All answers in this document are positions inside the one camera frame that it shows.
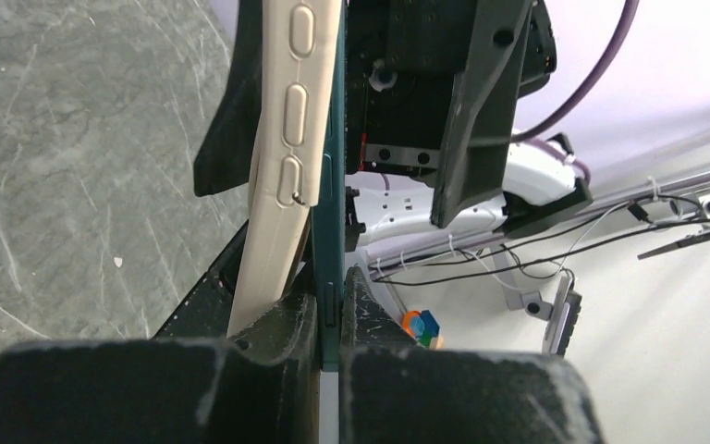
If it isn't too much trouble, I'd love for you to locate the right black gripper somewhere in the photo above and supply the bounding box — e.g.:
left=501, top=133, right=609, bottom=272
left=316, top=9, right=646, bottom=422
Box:
left=345, top=1, right=532, bottom=228

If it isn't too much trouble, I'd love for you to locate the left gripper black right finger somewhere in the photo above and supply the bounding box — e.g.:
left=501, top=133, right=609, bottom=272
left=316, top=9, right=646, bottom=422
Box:
left=338, top=266, right=605, bottom=443

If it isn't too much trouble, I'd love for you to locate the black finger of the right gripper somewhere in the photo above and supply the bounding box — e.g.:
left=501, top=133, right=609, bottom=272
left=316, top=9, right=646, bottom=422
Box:
left=193, top=0, right=263, bottom=197

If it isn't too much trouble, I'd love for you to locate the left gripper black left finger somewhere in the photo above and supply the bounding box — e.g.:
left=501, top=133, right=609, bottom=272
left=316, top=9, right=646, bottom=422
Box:
left=0, top=293, right=319, bottom=443

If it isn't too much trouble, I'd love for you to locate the beige phone case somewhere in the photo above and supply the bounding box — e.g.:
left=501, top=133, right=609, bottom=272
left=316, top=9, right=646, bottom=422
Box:
left=226, top=1, right=343, bottom=336

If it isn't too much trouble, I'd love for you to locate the phone with dark screen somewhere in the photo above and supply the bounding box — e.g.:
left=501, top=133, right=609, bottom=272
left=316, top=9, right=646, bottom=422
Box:
left=311, top=1, right=347, bottom=372

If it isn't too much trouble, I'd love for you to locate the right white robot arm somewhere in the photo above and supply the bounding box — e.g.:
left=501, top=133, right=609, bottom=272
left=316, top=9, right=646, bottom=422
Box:
left=193, top=1, right=592, bottom=251

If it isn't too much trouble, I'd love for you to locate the colourful toy car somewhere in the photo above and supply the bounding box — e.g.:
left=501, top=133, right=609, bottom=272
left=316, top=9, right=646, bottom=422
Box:
left=401, top=310, right=444, bottom=350

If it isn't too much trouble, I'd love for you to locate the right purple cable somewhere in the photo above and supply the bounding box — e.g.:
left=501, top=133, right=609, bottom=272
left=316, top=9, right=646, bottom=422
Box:
left=508, top=0, right=641, bottom=185

